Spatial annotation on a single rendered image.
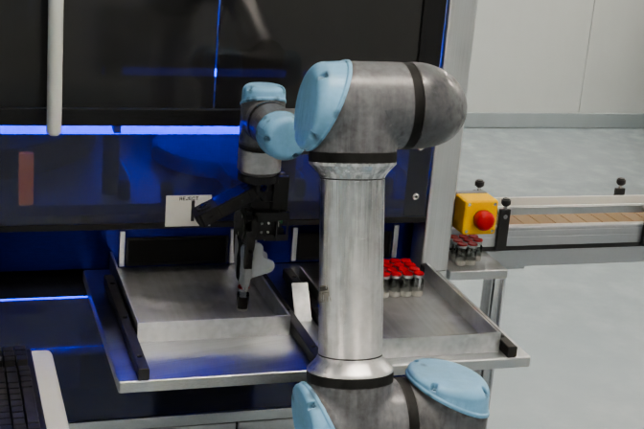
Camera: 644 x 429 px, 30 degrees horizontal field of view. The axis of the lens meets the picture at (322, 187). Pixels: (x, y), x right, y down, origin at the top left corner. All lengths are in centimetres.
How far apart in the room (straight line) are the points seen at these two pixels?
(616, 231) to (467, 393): 116
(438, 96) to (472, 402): 41
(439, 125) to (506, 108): 609
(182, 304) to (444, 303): 49
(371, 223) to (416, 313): 66
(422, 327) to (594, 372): 218
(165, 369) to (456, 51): 83
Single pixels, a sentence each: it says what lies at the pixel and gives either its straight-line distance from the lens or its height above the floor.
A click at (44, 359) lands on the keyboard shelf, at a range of 213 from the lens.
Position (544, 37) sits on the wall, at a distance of 767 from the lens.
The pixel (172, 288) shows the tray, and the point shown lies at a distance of 223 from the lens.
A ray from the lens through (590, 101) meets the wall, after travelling 793.
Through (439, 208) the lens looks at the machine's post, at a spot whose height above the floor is 101.
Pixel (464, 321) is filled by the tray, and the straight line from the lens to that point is 219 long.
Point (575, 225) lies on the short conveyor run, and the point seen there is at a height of 93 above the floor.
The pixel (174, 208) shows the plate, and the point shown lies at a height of 103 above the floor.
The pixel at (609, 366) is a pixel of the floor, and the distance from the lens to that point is 435.
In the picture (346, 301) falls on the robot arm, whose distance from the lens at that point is 156.
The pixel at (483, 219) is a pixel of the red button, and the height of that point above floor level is 100.
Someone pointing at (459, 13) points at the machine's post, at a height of 140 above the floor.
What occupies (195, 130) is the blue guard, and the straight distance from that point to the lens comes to 218.
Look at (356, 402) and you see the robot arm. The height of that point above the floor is 101.
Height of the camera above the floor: 171
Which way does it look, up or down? 17 degrees down
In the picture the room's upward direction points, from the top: 5 degrees clockwise
